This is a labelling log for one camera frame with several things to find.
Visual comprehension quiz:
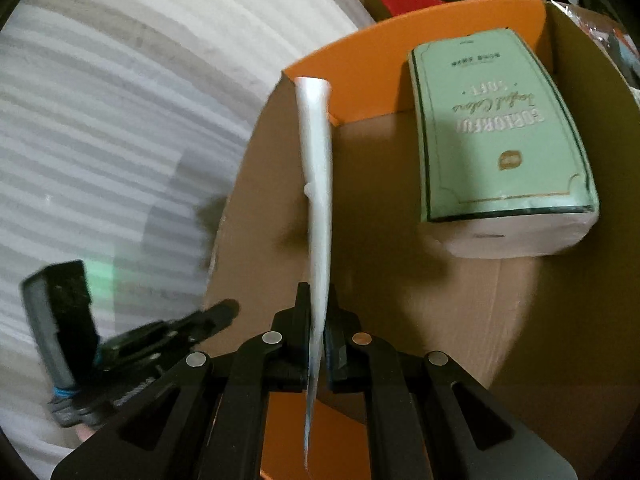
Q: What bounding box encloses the white striped bedding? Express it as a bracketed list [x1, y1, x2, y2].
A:
[0, 0, 375, 463]

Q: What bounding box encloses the ribbon-print orange cardboard box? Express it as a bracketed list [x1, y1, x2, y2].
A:
[202, 0, 640, 480]

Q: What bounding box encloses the green tissue pack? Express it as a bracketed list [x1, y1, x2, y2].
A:
[407, 28, 600, 260]

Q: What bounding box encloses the white packet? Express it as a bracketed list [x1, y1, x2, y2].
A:
[294, 76, 334, 472]

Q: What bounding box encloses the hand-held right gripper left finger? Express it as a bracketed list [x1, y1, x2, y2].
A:
[50, 282, 314, 480]

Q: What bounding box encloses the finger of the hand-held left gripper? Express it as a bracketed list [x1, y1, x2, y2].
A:
[166, 299, 241, 346]

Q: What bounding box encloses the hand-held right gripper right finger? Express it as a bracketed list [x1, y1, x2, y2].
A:
[322, 294, 577, 480]

